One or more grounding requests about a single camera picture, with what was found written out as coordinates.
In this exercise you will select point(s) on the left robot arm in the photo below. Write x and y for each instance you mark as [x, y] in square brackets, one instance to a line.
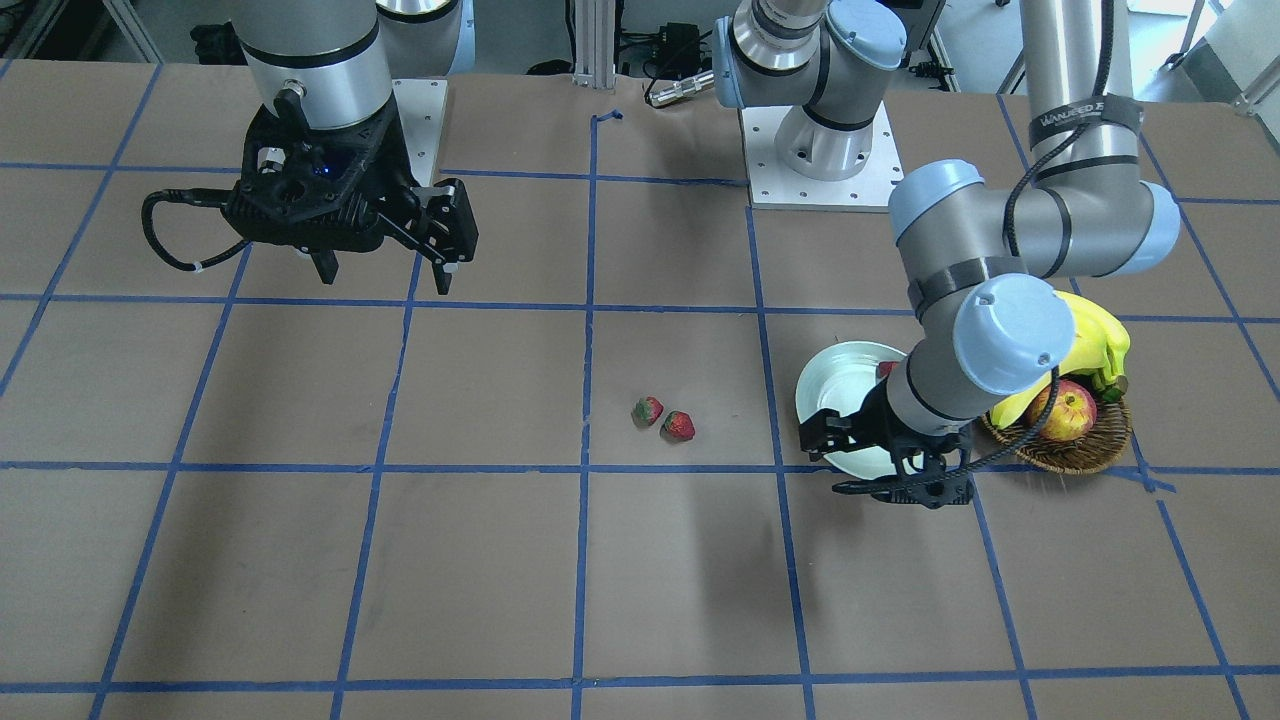
[978, 260]

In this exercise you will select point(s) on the yellow banana bunch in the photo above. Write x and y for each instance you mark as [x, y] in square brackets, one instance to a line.
[1099, 350]

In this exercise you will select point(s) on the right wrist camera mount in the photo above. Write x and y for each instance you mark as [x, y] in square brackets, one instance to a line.
[322, 189]

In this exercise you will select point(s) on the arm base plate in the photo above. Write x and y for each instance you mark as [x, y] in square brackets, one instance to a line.
[795, 164]
[421, 107]

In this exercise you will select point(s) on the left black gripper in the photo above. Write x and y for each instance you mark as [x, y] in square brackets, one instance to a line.
[872, 414]

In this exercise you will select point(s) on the aluminium frame post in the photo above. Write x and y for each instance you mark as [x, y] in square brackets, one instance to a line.
[594, 42]

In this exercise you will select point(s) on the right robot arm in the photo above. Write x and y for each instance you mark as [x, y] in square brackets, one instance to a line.
[342, 56]

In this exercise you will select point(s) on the red apple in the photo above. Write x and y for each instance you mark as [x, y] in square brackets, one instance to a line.
[1072, 415]

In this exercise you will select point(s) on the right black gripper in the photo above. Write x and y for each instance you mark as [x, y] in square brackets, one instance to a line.
[447, 214]

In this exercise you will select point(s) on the greenish red strawberry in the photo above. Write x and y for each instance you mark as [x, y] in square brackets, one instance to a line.
[647, 411]

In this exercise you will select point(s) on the wicker basket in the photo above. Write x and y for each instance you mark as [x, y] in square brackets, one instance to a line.
[1097, 450]

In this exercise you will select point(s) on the light green plate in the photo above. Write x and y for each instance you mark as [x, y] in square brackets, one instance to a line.
[838, 378]

